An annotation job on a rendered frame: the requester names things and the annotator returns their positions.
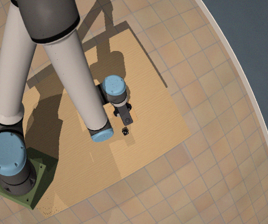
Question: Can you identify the black die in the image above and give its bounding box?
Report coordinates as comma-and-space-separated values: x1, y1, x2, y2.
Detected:
122, 129, 129, 135

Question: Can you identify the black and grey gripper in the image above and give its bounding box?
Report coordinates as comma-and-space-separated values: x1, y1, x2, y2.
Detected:
114, 102, 132, 117

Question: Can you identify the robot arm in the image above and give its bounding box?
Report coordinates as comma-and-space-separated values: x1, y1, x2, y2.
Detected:
0, 0, 133, 195

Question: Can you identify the light orange flat mat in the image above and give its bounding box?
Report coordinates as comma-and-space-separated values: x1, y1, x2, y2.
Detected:
108, 99, 138, 129

